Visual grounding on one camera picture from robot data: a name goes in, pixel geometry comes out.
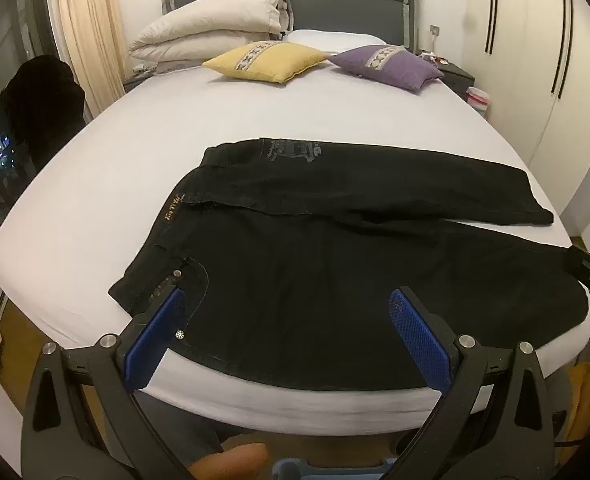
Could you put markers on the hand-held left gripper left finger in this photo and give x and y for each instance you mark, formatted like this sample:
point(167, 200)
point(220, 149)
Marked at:
point(156, 332)

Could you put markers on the person's left hand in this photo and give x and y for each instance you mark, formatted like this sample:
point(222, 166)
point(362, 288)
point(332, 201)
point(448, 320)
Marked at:
point(227, 462)

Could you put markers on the white bin with red stripes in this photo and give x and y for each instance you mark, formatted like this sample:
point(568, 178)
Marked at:
point(477, 102)

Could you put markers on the black pants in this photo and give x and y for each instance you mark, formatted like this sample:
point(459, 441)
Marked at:
point(325, 285)

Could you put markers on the stacked beige pillows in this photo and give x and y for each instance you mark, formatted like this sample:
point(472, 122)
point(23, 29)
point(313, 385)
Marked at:
point(200, 25)

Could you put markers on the dark grey nightstand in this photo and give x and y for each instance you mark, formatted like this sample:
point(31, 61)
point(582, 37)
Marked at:
point(457, 77)
point(135, 82)

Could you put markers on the yellow cloth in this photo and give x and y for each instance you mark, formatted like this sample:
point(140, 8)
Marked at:
point(587, 400)

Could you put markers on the white bed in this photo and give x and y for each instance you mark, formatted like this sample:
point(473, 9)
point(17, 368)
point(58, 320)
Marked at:
point(175, 125)

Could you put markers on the white wardrobe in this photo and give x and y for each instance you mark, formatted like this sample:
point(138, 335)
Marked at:
point(525, 85)

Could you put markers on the white pillow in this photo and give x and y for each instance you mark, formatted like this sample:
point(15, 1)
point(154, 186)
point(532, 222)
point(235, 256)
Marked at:
point(335, 37)

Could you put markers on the wall socket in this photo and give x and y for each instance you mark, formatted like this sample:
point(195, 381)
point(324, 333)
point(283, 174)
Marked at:
point(435, 30)

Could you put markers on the dark garment on chair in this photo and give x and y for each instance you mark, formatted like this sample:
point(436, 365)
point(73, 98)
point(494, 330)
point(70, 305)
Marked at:
point(40, 105)

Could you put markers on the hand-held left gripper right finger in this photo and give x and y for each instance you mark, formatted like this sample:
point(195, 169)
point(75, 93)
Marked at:
point(420, 335)

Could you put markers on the yellow cushion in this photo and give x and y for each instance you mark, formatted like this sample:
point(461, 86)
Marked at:
point(300, 60)

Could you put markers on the purple cushion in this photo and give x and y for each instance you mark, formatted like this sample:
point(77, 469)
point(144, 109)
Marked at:
point(410, 71)

